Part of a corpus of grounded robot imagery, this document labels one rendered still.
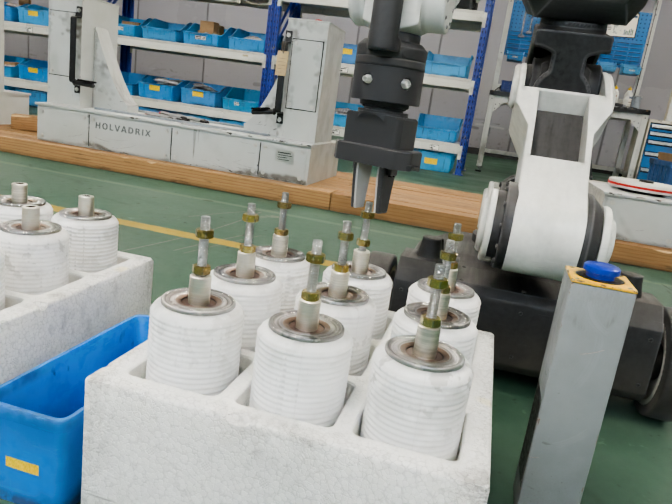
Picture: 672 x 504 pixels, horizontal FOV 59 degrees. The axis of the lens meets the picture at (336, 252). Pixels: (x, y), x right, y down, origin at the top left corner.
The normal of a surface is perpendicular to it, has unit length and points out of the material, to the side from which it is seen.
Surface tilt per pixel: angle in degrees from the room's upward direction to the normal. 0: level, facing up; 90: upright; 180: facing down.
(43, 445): 92
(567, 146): 52
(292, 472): 90
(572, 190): 38
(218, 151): 90
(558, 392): 90
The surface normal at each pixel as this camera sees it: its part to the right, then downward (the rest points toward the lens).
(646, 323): -0.08, -0.53
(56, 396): 0.96, 0.15
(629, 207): -0.25, 0.21
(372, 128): -0.62, 0.11
